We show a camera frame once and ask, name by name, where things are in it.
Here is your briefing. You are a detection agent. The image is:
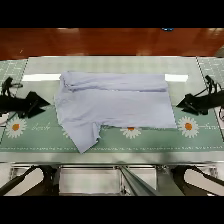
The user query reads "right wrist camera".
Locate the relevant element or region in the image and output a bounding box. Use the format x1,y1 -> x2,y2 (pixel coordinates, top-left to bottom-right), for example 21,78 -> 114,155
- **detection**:
203,74 -> 223,95

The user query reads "light blue shirt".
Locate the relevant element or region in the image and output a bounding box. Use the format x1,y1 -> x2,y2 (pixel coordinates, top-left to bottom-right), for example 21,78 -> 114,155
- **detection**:
53,70 -> 178,155

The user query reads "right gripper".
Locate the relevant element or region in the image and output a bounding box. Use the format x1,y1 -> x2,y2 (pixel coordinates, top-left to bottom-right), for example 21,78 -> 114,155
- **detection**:
185,93 -> 205,117

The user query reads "silver frame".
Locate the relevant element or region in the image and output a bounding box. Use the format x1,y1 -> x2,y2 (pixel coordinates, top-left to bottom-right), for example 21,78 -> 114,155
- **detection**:
0,161 -> 224,197

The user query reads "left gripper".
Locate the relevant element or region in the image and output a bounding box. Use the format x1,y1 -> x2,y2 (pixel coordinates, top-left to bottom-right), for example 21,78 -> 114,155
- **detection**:
20,91 -> 42,119

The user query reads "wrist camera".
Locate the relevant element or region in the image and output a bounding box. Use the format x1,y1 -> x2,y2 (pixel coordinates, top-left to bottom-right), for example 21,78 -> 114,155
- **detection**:
203,74 -> 223,95
1,76 -> 24,98

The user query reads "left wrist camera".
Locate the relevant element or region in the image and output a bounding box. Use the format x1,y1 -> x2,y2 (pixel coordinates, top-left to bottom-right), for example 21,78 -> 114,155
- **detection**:
1,76 -> 24,98

